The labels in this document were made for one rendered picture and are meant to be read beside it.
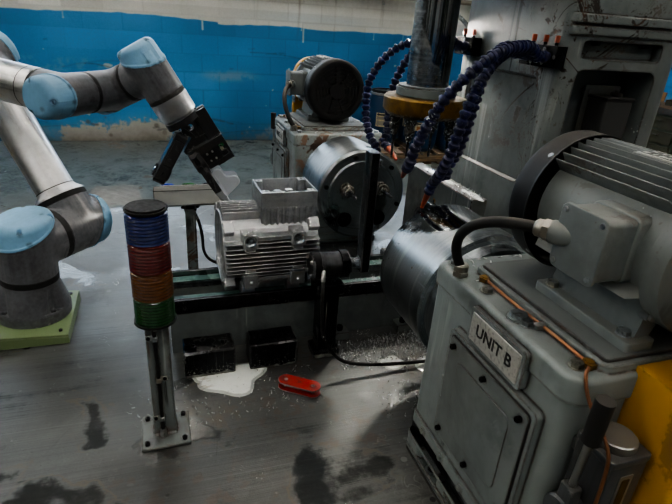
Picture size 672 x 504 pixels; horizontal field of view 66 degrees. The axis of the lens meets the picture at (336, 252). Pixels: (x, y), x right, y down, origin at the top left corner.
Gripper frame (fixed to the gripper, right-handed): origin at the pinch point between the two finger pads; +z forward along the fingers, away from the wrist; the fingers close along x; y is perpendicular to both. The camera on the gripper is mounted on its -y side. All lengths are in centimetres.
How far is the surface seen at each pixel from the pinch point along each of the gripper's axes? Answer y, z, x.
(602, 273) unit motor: 33, 1, -74
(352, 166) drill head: 31.8, 15.0, 14.7
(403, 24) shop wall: 269, 114, 536
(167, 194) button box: -11.9, -3.1, 16.7
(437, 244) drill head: 29, 12, -39
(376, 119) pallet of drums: 168, 176, 462
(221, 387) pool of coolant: -18.8, 22.7, -26.6
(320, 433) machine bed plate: -6, 31, -43
